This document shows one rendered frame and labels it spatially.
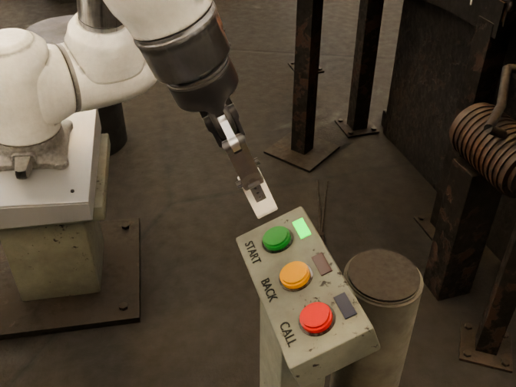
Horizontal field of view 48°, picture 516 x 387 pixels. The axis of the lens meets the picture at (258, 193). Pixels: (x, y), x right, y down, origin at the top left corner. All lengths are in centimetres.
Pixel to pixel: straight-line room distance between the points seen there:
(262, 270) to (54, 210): 61
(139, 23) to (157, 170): 148
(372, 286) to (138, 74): 74
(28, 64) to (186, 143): 101
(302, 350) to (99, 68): 81
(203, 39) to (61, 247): 98
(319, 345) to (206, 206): 119
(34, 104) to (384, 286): 80
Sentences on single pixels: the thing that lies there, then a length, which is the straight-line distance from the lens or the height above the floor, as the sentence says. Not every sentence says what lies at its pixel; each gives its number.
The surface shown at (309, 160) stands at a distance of 204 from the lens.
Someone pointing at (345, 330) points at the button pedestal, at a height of 61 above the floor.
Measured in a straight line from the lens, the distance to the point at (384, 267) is 91.
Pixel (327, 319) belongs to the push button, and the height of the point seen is 61.
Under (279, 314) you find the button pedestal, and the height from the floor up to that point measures 59.
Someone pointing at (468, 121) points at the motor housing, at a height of 51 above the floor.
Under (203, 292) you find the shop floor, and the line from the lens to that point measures 157.
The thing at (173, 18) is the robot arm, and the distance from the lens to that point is 56.
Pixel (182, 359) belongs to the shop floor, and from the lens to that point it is 144.
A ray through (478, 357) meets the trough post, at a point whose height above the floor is 1.
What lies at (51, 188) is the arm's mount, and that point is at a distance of 131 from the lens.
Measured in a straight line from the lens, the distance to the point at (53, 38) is 200.
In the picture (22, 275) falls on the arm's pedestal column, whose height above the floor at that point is 12.
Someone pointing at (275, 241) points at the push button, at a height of 61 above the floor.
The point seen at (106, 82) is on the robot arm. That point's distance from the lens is 131.
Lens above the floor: 115
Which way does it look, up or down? 37 degrees down
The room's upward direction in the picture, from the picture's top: straight up
